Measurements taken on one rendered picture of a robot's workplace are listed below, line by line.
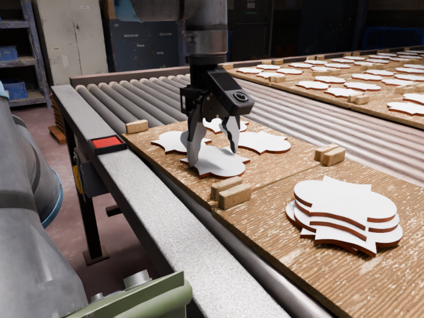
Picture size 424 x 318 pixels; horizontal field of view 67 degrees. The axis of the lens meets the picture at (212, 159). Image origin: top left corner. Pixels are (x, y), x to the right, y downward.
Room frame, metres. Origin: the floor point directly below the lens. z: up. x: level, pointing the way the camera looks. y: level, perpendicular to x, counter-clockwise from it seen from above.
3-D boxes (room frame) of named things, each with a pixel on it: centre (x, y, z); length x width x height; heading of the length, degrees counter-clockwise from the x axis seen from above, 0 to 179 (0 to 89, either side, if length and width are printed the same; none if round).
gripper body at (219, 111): (0.63, 0.01, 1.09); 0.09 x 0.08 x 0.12; 34
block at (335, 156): (0.61, -0.25, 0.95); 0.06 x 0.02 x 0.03; 126
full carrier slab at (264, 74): (1.70, -0.30, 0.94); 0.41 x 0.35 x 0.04; 30
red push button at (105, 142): (0.74, 0.26, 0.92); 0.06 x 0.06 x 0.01; 31
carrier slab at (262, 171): (0.72, -0.02, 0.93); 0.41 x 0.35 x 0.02; 35
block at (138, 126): (0.80, 0.20, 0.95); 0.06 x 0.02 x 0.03; 125
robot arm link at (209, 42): (0.62, 0.01, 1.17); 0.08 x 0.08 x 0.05
